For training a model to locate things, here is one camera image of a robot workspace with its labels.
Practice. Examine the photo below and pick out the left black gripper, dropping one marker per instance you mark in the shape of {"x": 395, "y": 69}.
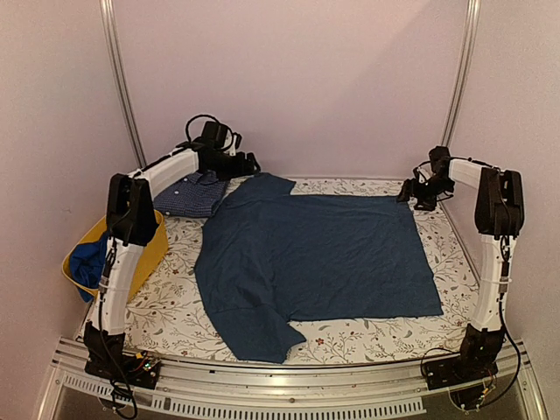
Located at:
{"x": 241, "y": 170}

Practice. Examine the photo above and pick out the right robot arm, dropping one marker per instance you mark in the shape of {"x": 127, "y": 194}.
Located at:
{"x": 498, "y": 218}

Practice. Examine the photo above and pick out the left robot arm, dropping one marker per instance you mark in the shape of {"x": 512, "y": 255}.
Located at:
{"x": 131, "y": 224}

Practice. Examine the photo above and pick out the royal blue garment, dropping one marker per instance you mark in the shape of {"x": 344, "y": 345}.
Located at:
{"x": 86, "y": 264}

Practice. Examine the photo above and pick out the floral tablecloth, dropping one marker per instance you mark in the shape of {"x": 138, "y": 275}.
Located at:
{"x": 166, "y": 315}

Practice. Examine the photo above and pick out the front aluminium rail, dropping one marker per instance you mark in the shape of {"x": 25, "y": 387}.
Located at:
{"x": 208, "y": 389}

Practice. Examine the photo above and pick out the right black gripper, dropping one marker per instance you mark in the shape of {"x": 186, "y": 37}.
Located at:
{"x": 409, "y": 187}

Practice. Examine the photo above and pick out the left aluminium frame post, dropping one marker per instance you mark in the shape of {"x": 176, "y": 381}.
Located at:
{"x": 108, "y": 19}

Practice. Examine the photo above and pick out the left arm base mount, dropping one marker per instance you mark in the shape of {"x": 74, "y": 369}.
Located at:
{"x": 122, "y": 365}

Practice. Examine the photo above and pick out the teal blue t-shirt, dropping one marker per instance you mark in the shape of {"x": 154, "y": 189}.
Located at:
{"x": 271, "y": 257}

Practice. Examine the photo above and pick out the folded blue checkered shirt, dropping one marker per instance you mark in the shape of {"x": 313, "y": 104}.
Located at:
{"x": 197, "y": 195}

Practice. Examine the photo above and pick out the right aluminium frame post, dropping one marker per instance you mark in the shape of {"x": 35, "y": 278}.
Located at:
{"x": 472, "y": 18}

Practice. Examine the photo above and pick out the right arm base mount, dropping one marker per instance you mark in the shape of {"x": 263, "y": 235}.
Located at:
{"x": 475, "y": 361}

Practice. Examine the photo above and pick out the aluminium frame post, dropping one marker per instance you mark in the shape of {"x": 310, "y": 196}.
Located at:
{"x": 108, "y": 19}
{"x": 472, "y": 18}

